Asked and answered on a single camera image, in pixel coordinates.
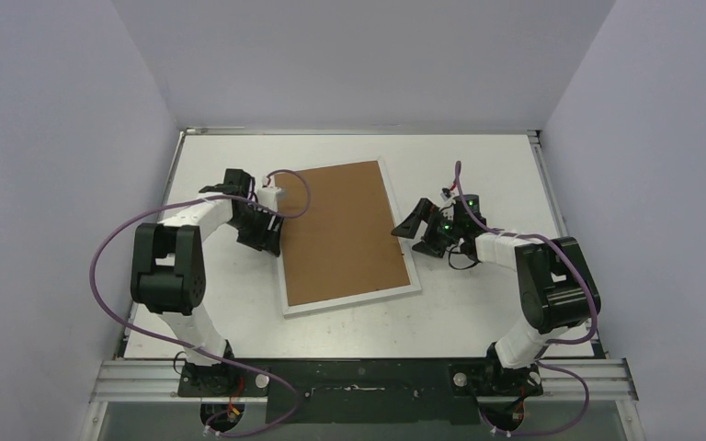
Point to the white picture frame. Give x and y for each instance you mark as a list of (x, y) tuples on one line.
[(414, 268)]

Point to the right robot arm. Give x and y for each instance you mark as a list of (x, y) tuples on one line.
[(555, 289)]

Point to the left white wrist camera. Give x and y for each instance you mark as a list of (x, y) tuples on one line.
[(269, 197)]

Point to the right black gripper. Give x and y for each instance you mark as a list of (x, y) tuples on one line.
[(432, 224)]

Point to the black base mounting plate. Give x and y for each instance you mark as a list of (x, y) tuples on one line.
[(367, 390)]

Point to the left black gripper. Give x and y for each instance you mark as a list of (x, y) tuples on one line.
[(267, 239)]

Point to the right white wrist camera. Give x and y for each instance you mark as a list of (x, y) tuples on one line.
[(447, 207)]

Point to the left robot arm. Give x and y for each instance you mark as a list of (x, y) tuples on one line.
[(168, 275)]

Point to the aluminium rail front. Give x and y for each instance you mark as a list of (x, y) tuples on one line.
[(143, 381)]

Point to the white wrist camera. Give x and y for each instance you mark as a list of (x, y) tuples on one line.
[(269, 197), (447, 207)]

